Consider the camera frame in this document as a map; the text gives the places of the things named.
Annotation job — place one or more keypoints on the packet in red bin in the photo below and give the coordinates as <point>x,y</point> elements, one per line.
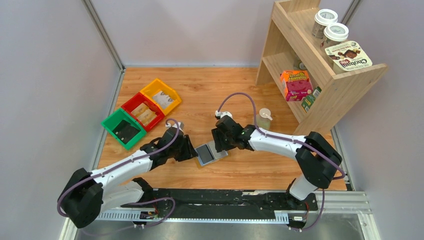
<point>144,114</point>

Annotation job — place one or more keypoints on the red plastic bin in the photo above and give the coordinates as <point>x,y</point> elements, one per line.
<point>136,100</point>

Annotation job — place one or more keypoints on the small green box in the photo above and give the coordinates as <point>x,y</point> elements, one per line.
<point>309,100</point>

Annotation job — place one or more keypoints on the wooden shelf unit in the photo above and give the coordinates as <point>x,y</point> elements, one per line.
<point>289,35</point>

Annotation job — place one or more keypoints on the black item in green bin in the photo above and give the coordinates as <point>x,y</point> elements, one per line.
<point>125,132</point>

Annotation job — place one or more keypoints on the green plastic bin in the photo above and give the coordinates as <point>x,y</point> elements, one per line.
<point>115,118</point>

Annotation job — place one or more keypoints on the packet in yellow bin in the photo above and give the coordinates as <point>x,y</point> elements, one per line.
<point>162,99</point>

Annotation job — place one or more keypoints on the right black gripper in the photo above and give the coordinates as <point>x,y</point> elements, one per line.
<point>220,138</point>

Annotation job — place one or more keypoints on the yellow plastic bin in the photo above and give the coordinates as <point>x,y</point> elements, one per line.
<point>157,85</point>

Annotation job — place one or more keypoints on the rear white lidded cup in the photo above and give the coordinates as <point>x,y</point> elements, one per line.
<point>322,19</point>

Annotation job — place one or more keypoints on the white lidded cup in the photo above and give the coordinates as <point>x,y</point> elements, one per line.
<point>334,34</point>
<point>322,19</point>

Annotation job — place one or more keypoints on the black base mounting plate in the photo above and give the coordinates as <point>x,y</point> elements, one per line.
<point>224,204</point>

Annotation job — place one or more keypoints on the yellow leather card holder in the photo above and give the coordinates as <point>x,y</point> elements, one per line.
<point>217,155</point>

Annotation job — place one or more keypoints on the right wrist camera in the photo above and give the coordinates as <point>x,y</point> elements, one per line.
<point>220,114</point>

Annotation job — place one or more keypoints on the jar on lower shelf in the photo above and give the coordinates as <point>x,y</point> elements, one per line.
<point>298,64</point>

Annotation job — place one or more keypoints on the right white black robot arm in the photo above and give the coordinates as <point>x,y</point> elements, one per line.
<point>318,160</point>

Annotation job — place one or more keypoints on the Chobani yogurt cup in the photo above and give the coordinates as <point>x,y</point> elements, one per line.
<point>348,56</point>

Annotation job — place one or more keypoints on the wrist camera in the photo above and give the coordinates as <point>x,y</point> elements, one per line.
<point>220,114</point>
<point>173,124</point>

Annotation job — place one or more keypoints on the front white lidded cup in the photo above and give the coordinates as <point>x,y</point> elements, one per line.
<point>334,34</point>

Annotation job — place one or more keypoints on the aluminium frame rail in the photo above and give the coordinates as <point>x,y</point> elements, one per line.
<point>329,203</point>

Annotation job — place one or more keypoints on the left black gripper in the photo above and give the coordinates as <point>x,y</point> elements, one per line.
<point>184,148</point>

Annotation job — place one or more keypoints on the black VIP card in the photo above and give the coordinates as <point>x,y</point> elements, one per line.
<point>205,155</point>

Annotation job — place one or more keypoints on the Scrub Mommy sponge box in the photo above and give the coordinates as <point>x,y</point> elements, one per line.
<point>296,84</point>

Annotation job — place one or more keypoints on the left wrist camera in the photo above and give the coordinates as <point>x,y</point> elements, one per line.
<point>173,124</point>

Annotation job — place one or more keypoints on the clear bottle white cap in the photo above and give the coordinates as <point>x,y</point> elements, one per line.
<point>264,118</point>

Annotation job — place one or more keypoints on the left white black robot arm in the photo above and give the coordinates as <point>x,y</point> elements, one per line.
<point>89,193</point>

